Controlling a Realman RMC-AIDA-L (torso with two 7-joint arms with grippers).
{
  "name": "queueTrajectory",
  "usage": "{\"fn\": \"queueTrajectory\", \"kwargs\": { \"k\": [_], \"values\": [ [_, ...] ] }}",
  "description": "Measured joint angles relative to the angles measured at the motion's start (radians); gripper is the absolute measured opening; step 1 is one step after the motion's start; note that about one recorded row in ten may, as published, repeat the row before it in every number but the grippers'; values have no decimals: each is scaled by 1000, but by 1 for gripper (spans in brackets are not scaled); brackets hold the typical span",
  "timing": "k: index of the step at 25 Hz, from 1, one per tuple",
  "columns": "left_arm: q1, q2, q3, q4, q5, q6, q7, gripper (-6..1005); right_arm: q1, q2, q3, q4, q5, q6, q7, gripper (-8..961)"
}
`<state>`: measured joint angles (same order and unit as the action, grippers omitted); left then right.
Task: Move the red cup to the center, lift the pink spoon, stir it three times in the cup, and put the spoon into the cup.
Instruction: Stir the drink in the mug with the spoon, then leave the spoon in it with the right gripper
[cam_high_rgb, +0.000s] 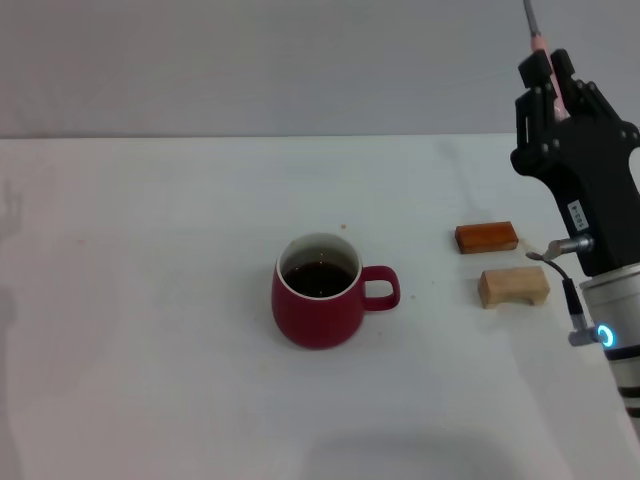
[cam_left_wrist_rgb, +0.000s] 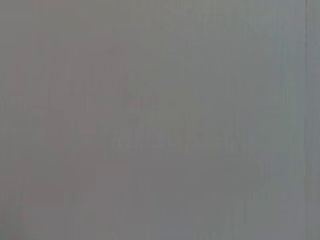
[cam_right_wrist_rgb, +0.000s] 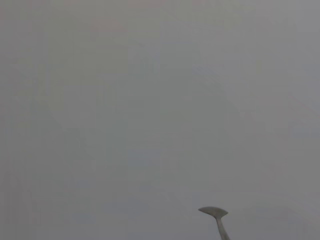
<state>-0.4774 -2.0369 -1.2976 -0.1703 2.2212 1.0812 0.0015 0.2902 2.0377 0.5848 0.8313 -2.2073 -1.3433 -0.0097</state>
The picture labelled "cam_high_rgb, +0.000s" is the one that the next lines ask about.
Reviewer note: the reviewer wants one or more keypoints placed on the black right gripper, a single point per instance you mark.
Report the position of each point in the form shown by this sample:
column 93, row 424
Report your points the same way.
column 595, row 170

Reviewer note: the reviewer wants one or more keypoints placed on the red ceramic mug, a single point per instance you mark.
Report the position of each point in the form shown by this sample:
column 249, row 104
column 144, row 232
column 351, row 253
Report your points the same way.
column 315, row 320

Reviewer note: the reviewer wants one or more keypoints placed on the dark brown wooden block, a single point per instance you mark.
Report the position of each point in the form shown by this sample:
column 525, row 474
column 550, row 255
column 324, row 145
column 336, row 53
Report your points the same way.
column 480, row 237

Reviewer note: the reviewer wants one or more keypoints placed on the light wooden arch block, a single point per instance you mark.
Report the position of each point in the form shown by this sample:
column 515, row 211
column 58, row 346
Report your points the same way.
column 505, row 285

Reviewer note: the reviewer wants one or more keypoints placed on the dark coffee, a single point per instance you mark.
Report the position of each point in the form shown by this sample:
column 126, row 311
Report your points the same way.
column 320, row 280

